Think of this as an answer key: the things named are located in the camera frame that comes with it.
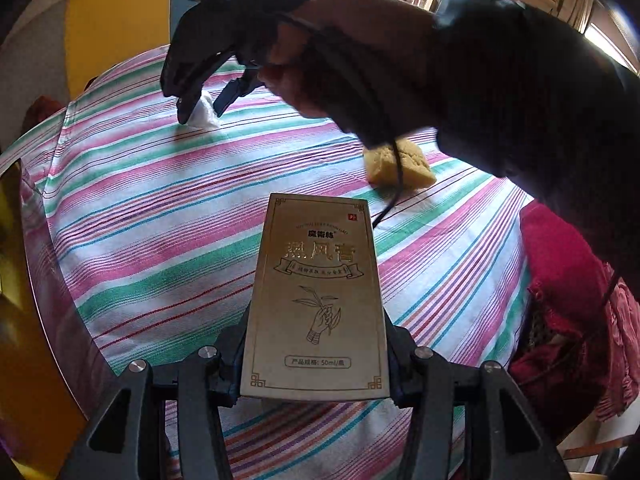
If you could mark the gold printed carton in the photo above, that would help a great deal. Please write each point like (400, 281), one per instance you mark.
(315, 305)

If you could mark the yellow sponge block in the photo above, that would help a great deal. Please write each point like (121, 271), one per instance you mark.
(400, 165)

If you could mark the person's right hand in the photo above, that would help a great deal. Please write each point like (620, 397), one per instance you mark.
(350, 60)

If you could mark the striped tablecloth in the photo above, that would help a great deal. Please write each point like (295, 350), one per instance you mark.
(150, 240)

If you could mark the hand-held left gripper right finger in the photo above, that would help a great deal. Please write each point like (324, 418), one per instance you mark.
(430, 410)

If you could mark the dark red cushion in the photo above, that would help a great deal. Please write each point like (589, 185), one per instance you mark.
(45, 112)

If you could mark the white cloth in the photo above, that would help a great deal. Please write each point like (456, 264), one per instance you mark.
(206, 112)

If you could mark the yellow blue cushioned chair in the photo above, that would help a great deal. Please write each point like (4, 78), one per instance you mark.
(115, 20)

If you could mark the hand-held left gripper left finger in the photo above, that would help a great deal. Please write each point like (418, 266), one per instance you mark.
(200, 410)

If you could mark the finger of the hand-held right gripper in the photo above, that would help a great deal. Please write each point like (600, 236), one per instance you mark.
(232, 92)
(187, 107)

